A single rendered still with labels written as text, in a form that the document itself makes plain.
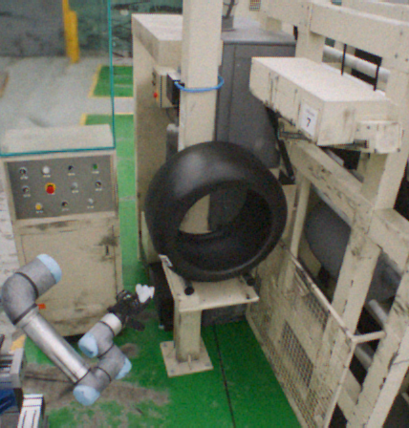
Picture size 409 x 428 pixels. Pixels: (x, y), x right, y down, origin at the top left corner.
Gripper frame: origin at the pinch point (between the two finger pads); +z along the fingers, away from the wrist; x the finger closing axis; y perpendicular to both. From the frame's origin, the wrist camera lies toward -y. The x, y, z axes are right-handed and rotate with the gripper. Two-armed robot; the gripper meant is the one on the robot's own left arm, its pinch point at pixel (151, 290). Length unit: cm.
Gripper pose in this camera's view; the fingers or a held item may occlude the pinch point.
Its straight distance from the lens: 178.5
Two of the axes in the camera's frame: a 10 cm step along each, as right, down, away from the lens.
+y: -3.0, -8.6, -4.2
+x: -7.8, -0.3, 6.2
